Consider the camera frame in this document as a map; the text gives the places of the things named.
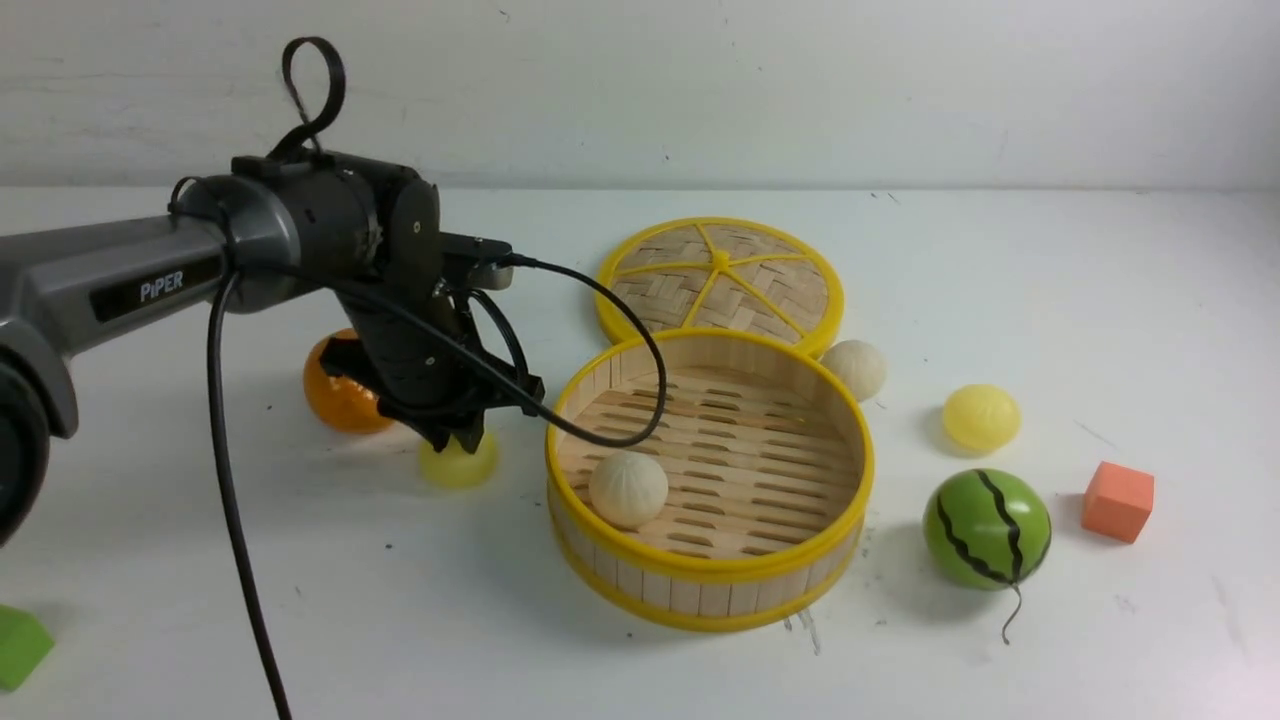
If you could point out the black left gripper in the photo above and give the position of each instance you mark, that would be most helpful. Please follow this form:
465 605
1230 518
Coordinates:
439 384

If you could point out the yellow bun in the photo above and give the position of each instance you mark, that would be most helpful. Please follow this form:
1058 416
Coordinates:
981 418
454 467

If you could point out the white bun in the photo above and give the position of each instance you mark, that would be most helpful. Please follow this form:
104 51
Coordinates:
628 489
859 366

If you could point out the grey Piper robot arm left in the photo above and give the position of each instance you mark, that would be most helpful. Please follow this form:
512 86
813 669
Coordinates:
296 223

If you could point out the woven bamboo steamer lid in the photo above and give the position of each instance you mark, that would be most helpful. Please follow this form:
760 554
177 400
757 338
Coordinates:
728 273

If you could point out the bamboo steamer tray yellow rim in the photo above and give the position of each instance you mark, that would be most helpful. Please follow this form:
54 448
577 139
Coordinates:
770 470

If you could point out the orange plastic tangerine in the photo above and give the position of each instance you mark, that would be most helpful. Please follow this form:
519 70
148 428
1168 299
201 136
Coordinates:
340 403

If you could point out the green foam block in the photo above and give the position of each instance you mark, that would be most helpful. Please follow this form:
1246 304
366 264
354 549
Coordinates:
25 643

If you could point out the green toy watermelon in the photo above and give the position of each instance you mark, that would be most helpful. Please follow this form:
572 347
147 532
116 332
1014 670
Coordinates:
988 530

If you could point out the orange foam cube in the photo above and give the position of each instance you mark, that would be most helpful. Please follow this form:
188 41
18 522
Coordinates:
1117 502

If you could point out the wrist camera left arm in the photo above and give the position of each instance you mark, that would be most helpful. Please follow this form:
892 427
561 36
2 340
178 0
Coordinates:
475 263

